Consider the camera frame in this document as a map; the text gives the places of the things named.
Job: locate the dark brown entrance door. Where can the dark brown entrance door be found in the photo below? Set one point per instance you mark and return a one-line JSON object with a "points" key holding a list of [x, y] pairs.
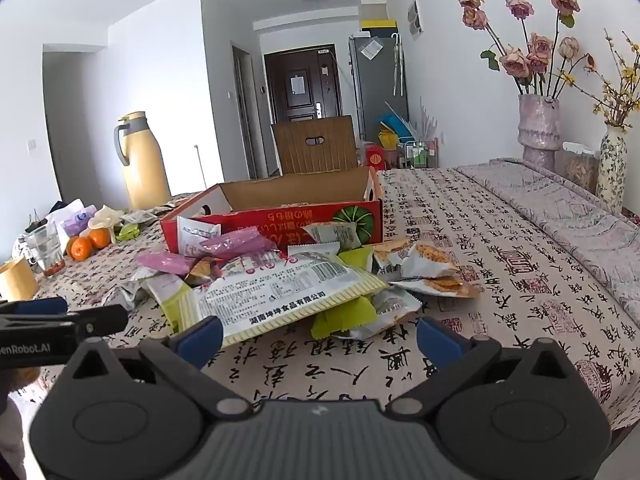
{"points": [[300, 105]]}

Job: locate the grey refrigerator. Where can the grey refrigerator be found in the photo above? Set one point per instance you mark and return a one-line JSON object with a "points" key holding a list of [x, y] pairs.
{"points": [[375, 85]]}

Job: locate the clear storage jar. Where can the clear storage jar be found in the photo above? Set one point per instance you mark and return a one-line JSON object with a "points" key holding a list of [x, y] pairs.
{"points": [[577, 170]]}

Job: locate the floral patterned vase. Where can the floral patterned vase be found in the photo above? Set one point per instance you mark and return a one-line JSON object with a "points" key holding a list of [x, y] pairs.
{"points": [[612, 170]]}

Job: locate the white wall panel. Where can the white wall panel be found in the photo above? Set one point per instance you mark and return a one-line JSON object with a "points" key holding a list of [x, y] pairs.
{"points": [[415, 16]]}

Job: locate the red cardboard box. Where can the red cardboard box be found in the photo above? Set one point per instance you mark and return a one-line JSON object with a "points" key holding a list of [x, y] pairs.
{"points": [[250, 221]]}

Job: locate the grey patterned runner cloth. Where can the grey patterned runner cloth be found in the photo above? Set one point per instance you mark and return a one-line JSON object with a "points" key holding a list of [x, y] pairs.
{"points": [[575, 220]]}

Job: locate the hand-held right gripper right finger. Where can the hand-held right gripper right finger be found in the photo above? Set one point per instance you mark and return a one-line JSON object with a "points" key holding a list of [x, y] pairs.
{"points": [[440, 342]]}

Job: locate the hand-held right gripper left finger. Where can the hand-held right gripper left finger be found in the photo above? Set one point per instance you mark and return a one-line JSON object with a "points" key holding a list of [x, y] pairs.
{"points": [[200, 342]]}

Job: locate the large pink snack packet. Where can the large pink snack packet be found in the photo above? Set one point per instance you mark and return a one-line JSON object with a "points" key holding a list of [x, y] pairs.
{"points": [[235, 245]]}

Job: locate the brown orange snack packet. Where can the brown orange snack packet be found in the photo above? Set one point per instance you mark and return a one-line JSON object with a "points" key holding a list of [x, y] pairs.
{"points": [[202, 271]]}

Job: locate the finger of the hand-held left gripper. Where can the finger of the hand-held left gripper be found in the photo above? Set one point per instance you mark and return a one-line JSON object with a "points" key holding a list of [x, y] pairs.
{"points": [[102, 319], [35, 306]]}

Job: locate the grey side door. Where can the grey side door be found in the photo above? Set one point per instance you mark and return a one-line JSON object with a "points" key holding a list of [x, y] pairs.
{"points": [[245, 110]]}

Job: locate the purple white tissue pack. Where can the purple white tissue pack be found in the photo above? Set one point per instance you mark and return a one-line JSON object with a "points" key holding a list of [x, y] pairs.
{"points": [[75, 222]]}

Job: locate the pink ribbed vase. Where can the pink ribbed vase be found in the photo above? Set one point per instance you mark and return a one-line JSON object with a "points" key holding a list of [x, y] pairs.
{"points": [[539, 130]]}

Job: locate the yellow thermos jug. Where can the yellow thermos jug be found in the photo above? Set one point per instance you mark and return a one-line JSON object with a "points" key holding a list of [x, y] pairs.
{"points": [[145, 170]]}

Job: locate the bright green snack packet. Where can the bright green snack packet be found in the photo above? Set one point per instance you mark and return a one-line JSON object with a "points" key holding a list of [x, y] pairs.
{"points": [[345, 320]]}

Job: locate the small pink snack packet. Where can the small pink snack packet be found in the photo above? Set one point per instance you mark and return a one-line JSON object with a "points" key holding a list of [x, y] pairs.
{"points": [[162, 261]]}

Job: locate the yellow box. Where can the yellow box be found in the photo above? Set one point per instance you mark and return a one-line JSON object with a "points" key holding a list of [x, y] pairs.
{"points": [[379, 24]]}

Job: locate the wooden chair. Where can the wooden chair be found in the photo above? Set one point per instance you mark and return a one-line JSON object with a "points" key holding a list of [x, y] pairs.
{"points": [[300, 157]]}

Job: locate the metal storage rack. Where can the metal storage rack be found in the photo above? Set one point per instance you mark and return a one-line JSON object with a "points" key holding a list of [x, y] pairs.
{"points": [[420, 155]]}

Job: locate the orange fruit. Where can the orange fruit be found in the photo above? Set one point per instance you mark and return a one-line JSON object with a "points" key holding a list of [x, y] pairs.
{"points": [[100, 238], [80, 248]]}

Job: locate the orange cracker packet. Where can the orange cracker packet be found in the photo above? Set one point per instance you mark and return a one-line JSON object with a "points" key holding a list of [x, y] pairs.
{"points": [[440, 287], [432, 260], [390, 255]]}

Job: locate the silver snack packet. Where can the silver snack packet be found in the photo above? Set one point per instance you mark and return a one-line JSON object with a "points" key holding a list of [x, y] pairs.
{"points": [[122, 296], [395, 310]]}

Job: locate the white printed snack packet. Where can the white printed snack packet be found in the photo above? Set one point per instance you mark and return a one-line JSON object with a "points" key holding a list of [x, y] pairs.
{"points": [[195, 235]]}

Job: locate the red gift box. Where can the red gift box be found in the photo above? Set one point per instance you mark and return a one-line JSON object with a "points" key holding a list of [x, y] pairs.
{"points": [[381, 157]]}

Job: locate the yellow blossom branches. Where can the yellow blossom branches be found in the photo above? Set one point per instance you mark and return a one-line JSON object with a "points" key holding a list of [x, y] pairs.
{"points": [[617, 95]]}

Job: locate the white umbrella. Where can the white umbrella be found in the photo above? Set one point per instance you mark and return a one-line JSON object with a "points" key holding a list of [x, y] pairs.
{"points": [[398, 65]]}

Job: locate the cream rubber glove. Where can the cream rubber glove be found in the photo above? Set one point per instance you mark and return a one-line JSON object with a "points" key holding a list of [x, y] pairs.
{"points": [[105, 217]]}

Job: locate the clear glass cup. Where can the clear glass cup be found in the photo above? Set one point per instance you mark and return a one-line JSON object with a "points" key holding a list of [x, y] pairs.
{"points": [[45, 255]]}

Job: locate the dried rose bouquet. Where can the dried rose bouquet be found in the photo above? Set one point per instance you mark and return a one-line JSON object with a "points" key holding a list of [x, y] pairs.
{"points": [[515, 62]]}

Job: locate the pale purple dried grass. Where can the pale purple dried grass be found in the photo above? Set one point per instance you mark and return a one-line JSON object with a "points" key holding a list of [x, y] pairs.
{"points": [[430, 120]]}

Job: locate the large red white snack bag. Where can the large red white snack bag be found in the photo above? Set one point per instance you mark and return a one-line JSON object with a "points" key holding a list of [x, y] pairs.
{"points": [[280, 292]]}

